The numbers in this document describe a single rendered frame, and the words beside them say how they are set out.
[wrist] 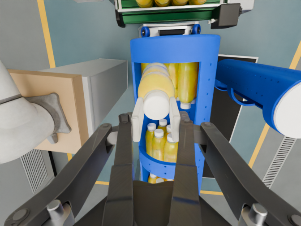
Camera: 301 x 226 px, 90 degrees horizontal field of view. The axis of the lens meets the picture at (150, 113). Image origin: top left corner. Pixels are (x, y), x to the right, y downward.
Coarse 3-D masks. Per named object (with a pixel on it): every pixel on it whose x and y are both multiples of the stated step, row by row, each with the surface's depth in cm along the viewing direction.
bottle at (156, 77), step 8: (152, 64) 33; (160, 64) 33; (144, 72) 31; (152, 72) 27; (160, 72) 27; (168, 72) 31; (144, 80) 25; (152, 80) 24; (160, 80) 24; (168, 80) 25; (144, 88) 24; (152, 88) 23; (160, 88) 23; (168, 88) 24; (144, 96) 23; (168, 96) 23
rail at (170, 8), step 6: (174, 6) 55; (180, 6) 55; (186, 6) 55; (192, 6) 55; (198, 6) 55; (204, 6) 55; (210, 6) 55; (216, 6) 55; (120, 12) 57; (126, 12) 58; (132, 12) 58; (138, 12) 59
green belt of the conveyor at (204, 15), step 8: (128, 0) 62; (208, 0) 60; (216, 0) 60; (128, 8) 63; (136, 8) 63; (128, 16) 64; (136, 16) 64; (144, 16) 64; (152, 16) 64; (160, 16) 64; (168, 16) 64; (176, 16) 63; (184, 16) 63; (192, 16) 63; (200, 16) 63; (208, 16) 63
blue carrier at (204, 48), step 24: (144, 48) 41; (168, 48) 38; (192, 48) 38; (216, 48) 42; (144, 120) 69; (168, 120) 76; (192, 120) 70; (144, 144) 73; (144, 168) 77; (168, 168) 53
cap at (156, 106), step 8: (152, 96) 21; (160, 96) 21; (144, 104) 21; (152, 104) 21; (160, 104) 21; (168, 104) 21; (144, 112) 22; (152, 112) 22; (160, 112) 22; (168, 112) 22
